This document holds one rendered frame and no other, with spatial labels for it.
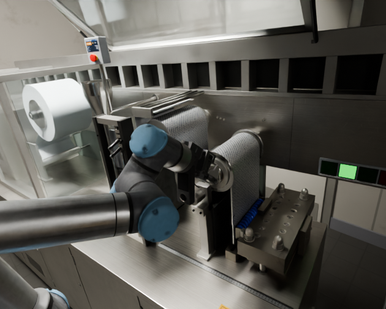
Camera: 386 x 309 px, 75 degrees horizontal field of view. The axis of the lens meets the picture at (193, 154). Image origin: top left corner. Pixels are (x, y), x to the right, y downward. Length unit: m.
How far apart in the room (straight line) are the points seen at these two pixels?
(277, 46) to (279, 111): 0.23
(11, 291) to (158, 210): 0.37
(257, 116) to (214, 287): 0.66
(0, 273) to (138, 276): 0.50
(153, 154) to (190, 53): 0.74
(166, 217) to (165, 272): 0.59
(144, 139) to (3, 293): 0.41
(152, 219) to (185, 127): 0.60
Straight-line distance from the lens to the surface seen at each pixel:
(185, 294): 0.95
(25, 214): 0.43
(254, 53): 1.05
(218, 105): 1.15
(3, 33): 3.79
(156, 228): 0.45
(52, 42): 3.92
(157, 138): 0.53
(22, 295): 0.70
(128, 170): 0.57
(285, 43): 1.01
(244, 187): 0.96
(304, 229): 1.01
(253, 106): 1.08
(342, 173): 1.07
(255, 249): 0.90
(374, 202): 2.49
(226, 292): 0.95
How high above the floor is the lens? 1.65
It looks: 23 degrees down
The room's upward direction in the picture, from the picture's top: 5 degrees counter-clockwise
